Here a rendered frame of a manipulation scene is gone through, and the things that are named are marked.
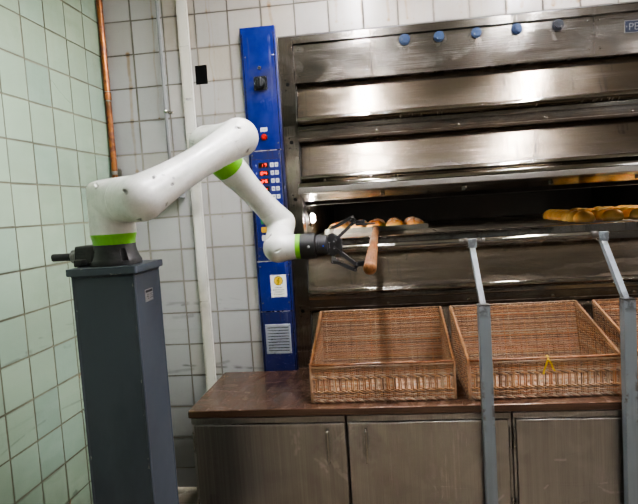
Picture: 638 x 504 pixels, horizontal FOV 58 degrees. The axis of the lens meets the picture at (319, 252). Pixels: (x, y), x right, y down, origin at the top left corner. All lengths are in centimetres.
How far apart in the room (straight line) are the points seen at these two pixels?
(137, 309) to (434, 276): 143
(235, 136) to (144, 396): 81
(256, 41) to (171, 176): 125
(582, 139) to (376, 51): 98
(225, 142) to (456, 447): 136
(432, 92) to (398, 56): 22
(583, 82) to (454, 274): 99
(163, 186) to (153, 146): 125
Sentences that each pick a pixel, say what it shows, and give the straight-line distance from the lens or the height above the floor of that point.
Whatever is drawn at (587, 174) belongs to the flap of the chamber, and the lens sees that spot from 263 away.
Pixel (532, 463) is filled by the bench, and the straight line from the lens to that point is 236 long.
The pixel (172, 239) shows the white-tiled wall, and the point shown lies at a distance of 283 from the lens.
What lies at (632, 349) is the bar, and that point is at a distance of 226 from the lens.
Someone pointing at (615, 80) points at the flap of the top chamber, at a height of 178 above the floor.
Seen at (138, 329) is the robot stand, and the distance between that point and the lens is 171.
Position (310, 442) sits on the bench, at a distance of 230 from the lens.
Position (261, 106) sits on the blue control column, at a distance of 271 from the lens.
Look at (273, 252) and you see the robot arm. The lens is 207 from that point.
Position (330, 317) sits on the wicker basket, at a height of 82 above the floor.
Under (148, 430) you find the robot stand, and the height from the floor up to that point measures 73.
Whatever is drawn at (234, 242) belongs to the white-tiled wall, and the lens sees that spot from 274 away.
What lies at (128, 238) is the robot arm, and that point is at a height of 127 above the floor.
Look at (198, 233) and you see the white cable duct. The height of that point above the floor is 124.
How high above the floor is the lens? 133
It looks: 4 degrees down
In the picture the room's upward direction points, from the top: 4 degrees counter-clockwise
